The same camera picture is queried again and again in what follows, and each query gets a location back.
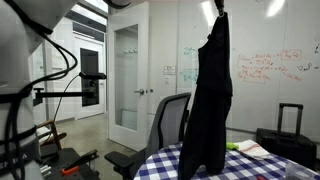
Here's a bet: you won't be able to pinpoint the wall whiteboard with writing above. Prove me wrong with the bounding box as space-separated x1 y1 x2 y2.
176 0 320 143

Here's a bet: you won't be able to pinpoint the grey mesh office chair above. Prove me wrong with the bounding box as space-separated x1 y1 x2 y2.
104 92 193 180

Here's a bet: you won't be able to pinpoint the white door glass panel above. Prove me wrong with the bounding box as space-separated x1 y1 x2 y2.
107 2 150 153

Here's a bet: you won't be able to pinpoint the blue white checkered tablecloth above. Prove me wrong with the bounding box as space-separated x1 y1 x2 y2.
133 139 320 180

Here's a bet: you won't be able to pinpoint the clear plastic container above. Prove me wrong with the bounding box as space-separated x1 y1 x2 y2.
285 161 316 180

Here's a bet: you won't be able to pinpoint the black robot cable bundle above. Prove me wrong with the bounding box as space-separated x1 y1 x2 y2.
2 0 80 180

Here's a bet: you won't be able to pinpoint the thin black camera cable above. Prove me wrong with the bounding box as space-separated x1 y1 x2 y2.
43 74 82 145

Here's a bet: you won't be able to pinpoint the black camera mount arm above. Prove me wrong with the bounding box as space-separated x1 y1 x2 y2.
32 79 100 108

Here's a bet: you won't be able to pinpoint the black clamp orange handle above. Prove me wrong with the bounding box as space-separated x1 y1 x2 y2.
60 149 100 177

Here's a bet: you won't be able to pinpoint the wooden chair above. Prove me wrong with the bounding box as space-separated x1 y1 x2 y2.
34 119 68 152

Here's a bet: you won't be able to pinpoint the black robot cart top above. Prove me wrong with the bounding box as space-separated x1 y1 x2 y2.
39 147 101 180

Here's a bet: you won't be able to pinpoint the black suitcase with handle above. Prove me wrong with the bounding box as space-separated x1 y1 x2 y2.
255 102 318 170

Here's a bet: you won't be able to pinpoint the black camera on stand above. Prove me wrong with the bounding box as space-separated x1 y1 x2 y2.
78 71 108 81

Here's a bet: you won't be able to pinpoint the black cloth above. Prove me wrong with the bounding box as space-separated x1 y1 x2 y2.
177 12 234 180

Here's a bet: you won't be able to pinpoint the green cylindrical object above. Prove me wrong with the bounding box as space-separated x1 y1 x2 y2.
225 141 240 151

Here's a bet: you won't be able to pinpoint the small white wall sign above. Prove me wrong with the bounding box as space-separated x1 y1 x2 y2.
162 64 177 76

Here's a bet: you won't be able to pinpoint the dark background door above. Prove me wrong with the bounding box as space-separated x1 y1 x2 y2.
79 47 100 108

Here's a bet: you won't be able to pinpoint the white towel red stripes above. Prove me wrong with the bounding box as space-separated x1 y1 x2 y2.
234 139 273 162

